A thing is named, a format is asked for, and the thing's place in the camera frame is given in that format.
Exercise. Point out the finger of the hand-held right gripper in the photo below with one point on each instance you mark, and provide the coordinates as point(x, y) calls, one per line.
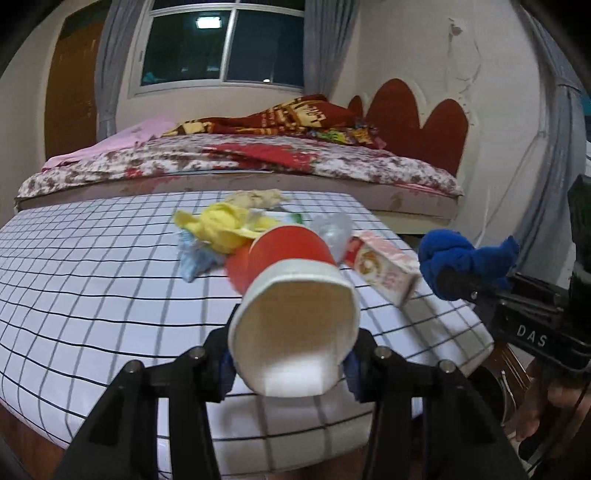
point(480, 288)

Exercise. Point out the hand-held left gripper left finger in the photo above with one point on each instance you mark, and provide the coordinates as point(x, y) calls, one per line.
point(226, 374)

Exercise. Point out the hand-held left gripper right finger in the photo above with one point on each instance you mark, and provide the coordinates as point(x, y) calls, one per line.
point(352, 374)

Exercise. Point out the blue cloth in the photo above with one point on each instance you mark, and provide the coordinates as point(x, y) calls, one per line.
point(455, 256)

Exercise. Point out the red and white paper cup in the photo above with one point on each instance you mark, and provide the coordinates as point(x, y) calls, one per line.
point(295, 332)

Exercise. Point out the yellow cloth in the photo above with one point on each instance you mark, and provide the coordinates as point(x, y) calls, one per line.
point(217, 227)

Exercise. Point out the person's right hand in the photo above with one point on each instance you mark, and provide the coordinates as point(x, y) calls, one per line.
point(533, 406)

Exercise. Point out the pink and white snack box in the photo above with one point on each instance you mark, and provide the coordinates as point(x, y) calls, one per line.
point(383, 265)

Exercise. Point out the bed with white mattress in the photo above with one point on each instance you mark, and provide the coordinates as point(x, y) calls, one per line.
point(406, 207)

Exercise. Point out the light blue crumpled wrapper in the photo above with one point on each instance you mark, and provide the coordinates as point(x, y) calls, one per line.
point(198, 258)

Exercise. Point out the clear plastic bag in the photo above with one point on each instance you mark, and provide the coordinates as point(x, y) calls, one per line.
point(334, 233)

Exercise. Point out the white and green packet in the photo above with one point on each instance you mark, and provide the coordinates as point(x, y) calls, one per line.
point(286, 218)

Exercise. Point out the beige crumpled paper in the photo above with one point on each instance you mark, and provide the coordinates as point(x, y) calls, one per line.
point(256, 198)

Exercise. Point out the red scalloped headboard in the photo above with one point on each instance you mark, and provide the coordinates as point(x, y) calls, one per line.
point(415, 120)

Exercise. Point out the grey hanging curtain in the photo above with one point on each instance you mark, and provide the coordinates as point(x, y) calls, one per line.
point(565, 129)

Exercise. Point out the dark wooden table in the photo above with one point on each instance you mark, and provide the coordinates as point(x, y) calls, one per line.
point(23, 431)

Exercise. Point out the floral bedsheet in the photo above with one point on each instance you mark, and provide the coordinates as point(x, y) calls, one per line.
point(184, 159)

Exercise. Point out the pink cloth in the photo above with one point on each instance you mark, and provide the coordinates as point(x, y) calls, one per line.
point(129, 136)

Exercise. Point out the red patterned blanket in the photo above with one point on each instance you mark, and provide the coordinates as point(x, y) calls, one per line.
point(286, 115)

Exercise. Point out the grey window curtain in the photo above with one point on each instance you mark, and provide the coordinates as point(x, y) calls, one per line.
point(113, 69)
point(330, 46)

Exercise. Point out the brown wooden door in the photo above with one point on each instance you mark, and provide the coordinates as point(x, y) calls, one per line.
point(74, 83)

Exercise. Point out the white framed window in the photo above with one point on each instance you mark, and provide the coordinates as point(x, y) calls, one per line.
point(194, 41)

